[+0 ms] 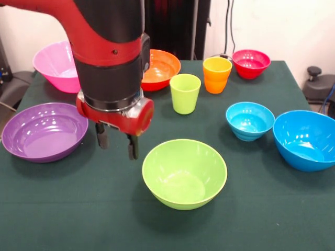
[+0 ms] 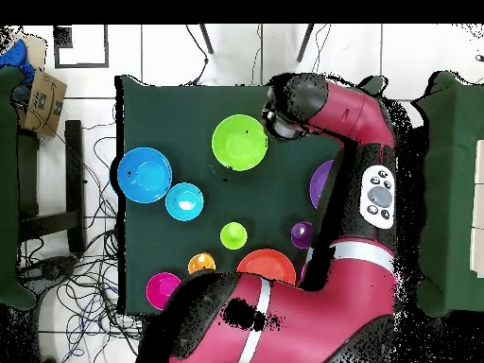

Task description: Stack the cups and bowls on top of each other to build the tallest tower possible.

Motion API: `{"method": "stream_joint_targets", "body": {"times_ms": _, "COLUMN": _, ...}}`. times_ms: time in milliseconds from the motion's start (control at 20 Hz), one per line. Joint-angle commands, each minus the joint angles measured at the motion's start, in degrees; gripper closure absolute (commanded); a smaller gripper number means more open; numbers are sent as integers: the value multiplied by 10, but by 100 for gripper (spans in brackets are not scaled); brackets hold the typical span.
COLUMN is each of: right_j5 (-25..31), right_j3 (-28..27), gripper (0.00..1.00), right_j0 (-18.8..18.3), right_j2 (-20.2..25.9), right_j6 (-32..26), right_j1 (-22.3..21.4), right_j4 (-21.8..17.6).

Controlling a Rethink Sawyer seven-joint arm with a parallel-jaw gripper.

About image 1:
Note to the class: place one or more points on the orange bowl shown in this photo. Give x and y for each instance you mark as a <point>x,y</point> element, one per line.
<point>162,70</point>

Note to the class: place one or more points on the large blue bowl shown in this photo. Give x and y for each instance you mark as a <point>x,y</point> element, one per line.
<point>301,136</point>

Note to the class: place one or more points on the green cup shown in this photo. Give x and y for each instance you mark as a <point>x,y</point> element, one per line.
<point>184,96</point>

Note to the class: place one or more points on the dark green tablecloth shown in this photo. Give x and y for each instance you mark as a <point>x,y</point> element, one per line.
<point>104,209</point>

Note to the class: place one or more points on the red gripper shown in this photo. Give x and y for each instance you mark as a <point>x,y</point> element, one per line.
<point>131,120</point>

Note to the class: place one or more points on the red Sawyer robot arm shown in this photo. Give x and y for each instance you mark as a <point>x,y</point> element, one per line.
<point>104,52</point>

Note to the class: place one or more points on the black device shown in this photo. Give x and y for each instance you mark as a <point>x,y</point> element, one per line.
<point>4,65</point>

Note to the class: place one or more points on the small red bowl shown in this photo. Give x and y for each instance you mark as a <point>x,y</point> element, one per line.
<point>250,65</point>

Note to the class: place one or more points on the dark grey stand base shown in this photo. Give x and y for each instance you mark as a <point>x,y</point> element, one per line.
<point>322,86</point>
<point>15,86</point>

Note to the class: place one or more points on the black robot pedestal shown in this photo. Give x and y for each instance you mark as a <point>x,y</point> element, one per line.
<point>178,26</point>

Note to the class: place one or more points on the small blue bowl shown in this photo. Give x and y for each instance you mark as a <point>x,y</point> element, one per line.
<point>248,123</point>

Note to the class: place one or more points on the orange cup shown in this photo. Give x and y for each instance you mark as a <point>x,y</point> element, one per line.
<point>216,83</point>

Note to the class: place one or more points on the large pink bowl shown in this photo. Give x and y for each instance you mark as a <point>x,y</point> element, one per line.
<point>55,65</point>

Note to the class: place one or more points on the purple bowl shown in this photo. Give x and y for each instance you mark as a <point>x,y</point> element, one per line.
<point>44,133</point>

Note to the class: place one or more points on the green bowl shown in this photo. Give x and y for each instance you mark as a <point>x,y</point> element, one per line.
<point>183,172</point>

